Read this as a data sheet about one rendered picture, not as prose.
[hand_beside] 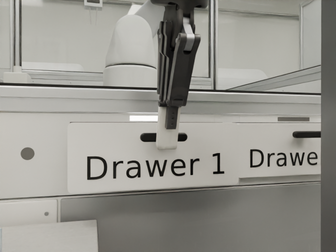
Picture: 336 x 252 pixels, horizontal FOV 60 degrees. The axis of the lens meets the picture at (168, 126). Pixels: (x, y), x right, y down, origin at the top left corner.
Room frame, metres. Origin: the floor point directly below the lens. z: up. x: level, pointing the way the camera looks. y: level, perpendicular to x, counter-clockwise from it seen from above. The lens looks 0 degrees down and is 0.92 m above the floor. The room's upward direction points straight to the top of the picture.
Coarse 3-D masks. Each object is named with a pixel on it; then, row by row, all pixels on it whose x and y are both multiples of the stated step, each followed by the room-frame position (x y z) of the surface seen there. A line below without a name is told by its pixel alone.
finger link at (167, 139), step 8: (160, 112) 0.41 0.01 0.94; (160, 120) 0.42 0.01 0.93; (160, 128) 0.42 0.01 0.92; (176, 128) 0.43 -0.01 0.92; (160, 136) 0.43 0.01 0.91; (168, 136) 0.43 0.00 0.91; (176, 136) 0.43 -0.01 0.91; (160, 144) 0.43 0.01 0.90; (168, 144) 0.43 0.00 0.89; (176, 144) 0.44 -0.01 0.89
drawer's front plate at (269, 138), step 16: (240, 128) 0.58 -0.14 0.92; (256, 128) 0.59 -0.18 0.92; (272, 128) 0.60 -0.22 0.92; (288, 128) 0.61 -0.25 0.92; (304, 128) 0.62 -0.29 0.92; (320, 128) 0.63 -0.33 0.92; (240, 144) 0.58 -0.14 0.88; (256, 144) 0.59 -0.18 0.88; (272, 144) 0.60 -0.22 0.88; (288, 144) 0.61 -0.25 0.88; (304, 144) 0.62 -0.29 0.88; (320, 144) 0.63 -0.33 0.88; (240, 160) 0.58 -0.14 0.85; (256, 160) 0.59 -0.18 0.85; (272, 160) 0.60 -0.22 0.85; (288, 160) 0.61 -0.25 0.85; (304, 160) 0.62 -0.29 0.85; (320, 160) 0.63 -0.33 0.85; (240, 176) 0.58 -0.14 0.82; (256, 176) 0.59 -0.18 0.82
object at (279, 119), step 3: (279, 117) 0.62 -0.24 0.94; (282, 117) 0.62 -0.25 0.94; (285, 117) 0.63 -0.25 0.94; (288, 117) 0.63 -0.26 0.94; (291, 117) 0.63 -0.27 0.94; (294, 117) 0.63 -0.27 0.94; (297, 117) 0.63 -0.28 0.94; (300, 117) 0.63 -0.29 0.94; (303, 117) 0.64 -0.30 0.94; (306, 117) 0.64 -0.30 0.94; (279, 120) 0.62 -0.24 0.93; (282, 120) 0.62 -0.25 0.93; (285, 120) 0.63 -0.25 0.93; (288, 120) 0.63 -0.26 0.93; (291, 120) 0.63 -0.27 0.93; (294, 120) 0.63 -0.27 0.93; (297, 120) 0.63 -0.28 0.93; (300, 120) 0.64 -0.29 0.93; (303, 120) 0.64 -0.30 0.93; (306, 120) 0.64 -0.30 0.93
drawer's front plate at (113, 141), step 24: (72, 144) 0.45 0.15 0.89; (96, 144) 0.46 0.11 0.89; (120, 144) 0.47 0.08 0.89; (144, 144) 0.48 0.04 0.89; (192, 144) 0.50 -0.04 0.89; (216, 144) 0.51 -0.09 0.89; (72, 168) 0.45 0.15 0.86; (96, 168) 0.46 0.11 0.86; (120, 168) 0.47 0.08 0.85; (144, 168) 0.48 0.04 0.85; (168, 168) 0.49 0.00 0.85; (216, 168) 0.51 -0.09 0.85; (72, 192) 0.45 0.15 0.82
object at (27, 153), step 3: (27, 147) 0.50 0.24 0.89; (21, 150) 0.49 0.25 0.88; (24, 150) 0.50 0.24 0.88; (27, 150) 0.50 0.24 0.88; (30, 150) 0.50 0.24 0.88; (33, 150) 0.50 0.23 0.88; (21, 153) 0.49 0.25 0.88; (24, 153) 0.50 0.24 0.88; (27, 153) 0.50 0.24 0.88; (30, 153) 0.50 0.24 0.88; (33, 153) 0.50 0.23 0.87; (21, 156) 0.49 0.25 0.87; (24, 156) 0.50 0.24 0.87; (27, 156) 0.50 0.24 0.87; (30, 156) 0.50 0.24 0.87; (27, 159) 0.50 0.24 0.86
